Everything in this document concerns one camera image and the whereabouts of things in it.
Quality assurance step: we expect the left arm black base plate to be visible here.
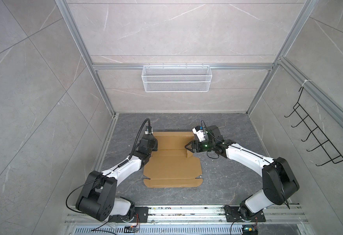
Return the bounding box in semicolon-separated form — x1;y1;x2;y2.
108;207;149;223

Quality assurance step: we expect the black wire hook rack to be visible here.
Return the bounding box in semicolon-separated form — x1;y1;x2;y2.
284;87;343;166

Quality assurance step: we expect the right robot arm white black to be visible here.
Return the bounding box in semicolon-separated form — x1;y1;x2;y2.
185;125;300;220

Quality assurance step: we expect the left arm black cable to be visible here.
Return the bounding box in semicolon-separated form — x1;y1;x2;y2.
65;118;151;214

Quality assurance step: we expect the brown cardboard box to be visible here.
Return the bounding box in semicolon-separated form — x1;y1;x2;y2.
144;132;203;188

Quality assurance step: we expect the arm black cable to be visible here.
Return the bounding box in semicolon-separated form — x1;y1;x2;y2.
65;118;151;214
200;119;291;210

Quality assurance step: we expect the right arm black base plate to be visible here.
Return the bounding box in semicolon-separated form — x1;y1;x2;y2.
223;205;266;222

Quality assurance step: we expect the aluminium frame post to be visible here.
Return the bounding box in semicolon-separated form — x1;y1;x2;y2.
56;0;116;117
246;0;319;116

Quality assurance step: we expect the white wire mesh basket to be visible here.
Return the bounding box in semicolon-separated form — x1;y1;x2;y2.
142;65;212;93

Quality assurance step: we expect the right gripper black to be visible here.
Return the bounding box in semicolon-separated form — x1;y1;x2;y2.
185;139;216;153

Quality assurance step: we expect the aluminium frame post left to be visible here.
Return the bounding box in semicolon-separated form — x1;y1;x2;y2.
56;0;116;117

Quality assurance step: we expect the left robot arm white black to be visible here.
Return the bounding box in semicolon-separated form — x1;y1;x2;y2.
76;126;158;221

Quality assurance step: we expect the aluminium mounting rail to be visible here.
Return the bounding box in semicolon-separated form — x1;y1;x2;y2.
59;204;314;235

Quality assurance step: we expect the aluminium frame post right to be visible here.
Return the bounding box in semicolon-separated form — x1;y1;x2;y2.
246;0;319;116

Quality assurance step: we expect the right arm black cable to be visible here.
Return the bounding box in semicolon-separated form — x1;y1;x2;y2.
200;119;291;210

